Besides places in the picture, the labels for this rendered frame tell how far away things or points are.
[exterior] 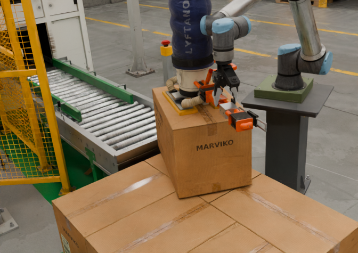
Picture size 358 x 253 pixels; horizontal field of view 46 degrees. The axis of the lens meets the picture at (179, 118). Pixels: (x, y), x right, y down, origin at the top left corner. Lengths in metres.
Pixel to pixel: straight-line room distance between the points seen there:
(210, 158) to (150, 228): 0.45
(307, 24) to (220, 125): 0.82
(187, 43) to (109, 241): 1.01
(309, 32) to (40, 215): 2.21
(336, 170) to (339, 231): 1.53
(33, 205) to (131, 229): 1.46
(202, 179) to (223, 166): 0.13
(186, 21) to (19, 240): 1.86
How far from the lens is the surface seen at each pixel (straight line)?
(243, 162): 2.18
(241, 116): 1.72
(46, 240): 3.02
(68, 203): 2.32
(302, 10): 2.42
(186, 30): 2.08
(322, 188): 3.30
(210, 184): 2.19
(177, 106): 2.18
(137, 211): 2.16
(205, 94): 1.98
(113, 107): 3.44
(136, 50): 5.84
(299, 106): 2.73
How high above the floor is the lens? 1.82
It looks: 25 degrees down
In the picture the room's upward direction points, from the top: 4 degrees counter-clockwise
